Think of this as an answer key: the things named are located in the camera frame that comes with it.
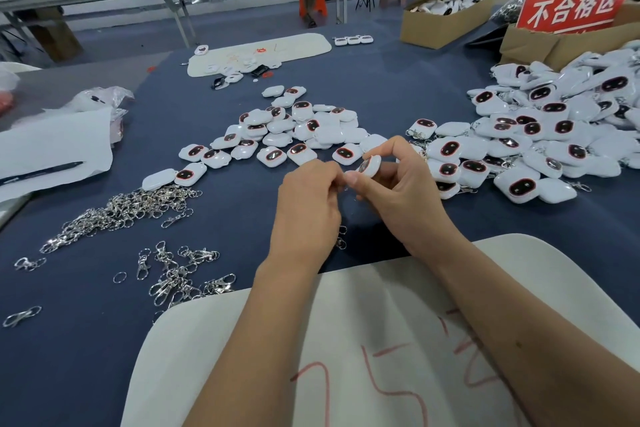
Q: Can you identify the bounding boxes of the person's left hand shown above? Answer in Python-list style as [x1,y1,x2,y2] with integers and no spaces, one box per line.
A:
[265,159,346,271]

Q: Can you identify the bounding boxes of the person's right hand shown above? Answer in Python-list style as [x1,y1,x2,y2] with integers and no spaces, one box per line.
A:
[342,136,466,258]

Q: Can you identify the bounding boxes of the white tag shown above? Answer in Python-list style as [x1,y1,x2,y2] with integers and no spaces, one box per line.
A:
[358,154,383,179]

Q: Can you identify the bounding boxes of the person's left forearm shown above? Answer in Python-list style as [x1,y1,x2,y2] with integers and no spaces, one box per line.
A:
[183,260,326,427]

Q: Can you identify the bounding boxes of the person's right forearm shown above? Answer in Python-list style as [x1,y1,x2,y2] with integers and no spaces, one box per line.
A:
[428,232,640,427]

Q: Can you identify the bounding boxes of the white foam board red marks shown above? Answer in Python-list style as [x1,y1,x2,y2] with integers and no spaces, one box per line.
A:
[120,234,640,427]

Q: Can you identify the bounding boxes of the long white foam board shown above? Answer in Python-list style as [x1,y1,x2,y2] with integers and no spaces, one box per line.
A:
[187,32,333,79]

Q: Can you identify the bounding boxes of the open cardboard box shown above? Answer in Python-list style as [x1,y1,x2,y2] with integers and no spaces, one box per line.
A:
[401,0,504,51]

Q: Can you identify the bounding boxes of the flat brown cardboard box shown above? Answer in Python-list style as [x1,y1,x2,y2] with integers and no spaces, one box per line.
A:
[499,1,640,71]

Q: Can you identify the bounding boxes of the red plastic stool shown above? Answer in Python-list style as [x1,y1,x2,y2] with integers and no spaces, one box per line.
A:
[299,0,329,25]

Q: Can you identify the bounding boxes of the red sign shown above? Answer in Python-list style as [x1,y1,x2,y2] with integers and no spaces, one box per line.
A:
[517,0,640,35]

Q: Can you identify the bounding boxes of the white paper sheet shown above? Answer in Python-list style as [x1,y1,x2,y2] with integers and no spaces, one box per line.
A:
[0,108,114,205]

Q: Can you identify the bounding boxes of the black pen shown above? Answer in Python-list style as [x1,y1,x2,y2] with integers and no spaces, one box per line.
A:
[0,161,84,185]

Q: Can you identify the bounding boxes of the white plastic bag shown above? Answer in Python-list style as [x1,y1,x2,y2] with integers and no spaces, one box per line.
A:
[0,61,41,87]

